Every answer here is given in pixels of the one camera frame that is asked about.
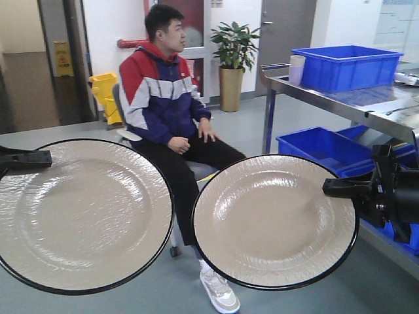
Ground blue bin under table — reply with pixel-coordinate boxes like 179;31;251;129
276;125;375;177

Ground black image-right gripper body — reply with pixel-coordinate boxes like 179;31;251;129
357;145;418;243

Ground stainless steel table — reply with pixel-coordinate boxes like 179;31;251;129
259;63;418;154

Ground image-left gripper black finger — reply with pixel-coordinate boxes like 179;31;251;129
1;146;52;169

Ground plant in gold pot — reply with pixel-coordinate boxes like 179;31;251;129
210;21;260;113

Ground beige plate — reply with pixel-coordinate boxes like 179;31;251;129
192;154;359;290
1;139;173;295

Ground seated man colourful jacket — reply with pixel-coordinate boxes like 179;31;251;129
118;3;247;313

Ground yellow mop bucket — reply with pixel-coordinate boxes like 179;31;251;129
89;73;122;125

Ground yellow wet floor sign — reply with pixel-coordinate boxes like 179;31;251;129
54;41;74;77

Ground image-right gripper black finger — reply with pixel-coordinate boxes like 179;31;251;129
322;172;373;198

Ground pale stacked cups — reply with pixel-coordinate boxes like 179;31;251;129
289;55;306;86

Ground blue bin on steel table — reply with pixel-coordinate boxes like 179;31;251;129
292;45;403;93

